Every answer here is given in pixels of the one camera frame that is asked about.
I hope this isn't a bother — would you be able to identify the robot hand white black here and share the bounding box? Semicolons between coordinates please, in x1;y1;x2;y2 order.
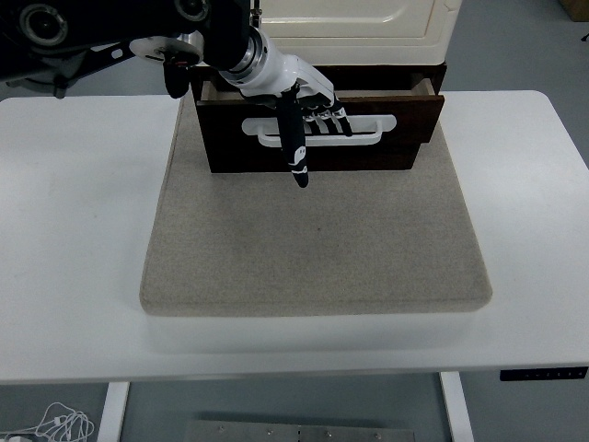
219;39;354;190

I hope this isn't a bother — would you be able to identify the white drawer handle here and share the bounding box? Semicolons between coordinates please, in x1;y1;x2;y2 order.
240;114;398;148

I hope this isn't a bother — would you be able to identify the dark wooden drawer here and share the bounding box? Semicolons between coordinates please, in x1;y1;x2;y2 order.
195;76;446;175

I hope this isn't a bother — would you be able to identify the dark wooden drawer housing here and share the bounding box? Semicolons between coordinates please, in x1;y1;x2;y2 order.
187;62;448;174

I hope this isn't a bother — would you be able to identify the grey felt mat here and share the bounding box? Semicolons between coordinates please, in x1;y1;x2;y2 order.
138;89;493;318

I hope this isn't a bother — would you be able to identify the cardboard box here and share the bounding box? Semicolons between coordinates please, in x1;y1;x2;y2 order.
560;0;589;22

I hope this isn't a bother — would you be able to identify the white table leg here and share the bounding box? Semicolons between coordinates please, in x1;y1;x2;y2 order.
439;371;475;442
96;381;131;442

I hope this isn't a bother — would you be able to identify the black table control panel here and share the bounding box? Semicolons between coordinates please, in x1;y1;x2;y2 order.
500;366;589;382

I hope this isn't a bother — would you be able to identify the white cable bundle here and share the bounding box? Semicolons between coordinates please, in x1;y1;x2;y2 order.
0;401;97;442

